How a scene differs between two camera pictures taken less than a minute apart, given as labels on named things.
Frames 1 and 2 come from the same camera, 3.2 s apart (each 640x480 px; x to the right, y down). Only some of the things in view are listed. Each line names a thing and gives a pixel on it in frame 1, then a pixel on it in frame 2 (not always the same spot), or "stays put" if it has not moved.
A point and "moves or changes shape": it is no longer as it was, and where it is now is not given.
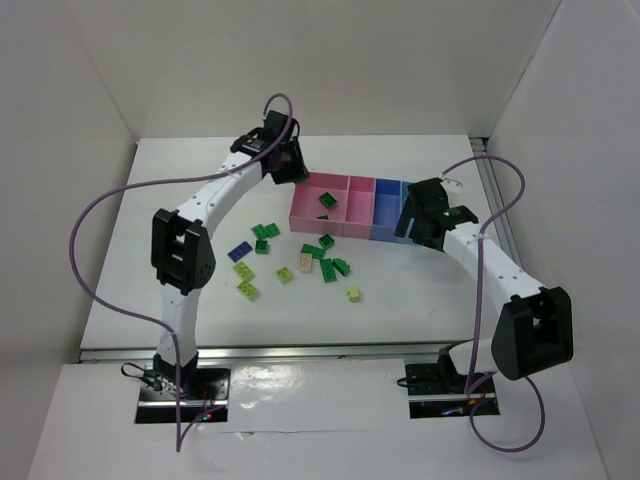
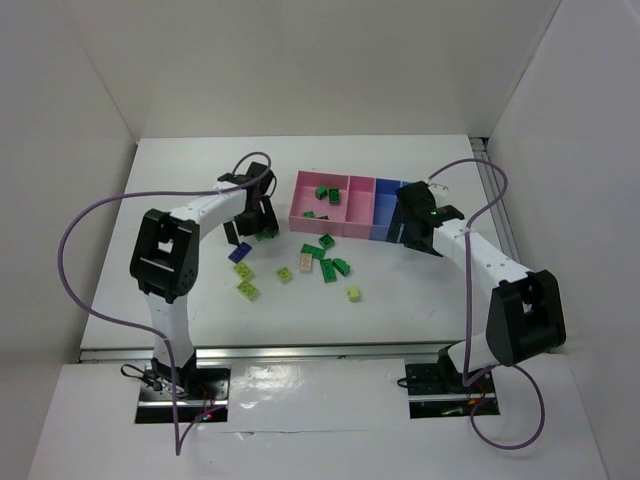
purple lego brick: (239, 251) stays put
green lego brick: (327, 200) moves or changes shape
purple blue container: (386, 209) stays put
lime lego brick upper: (243, 269) stays put
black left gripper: (291, 163) → (255, 221)
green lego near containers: (326, 241) stays put
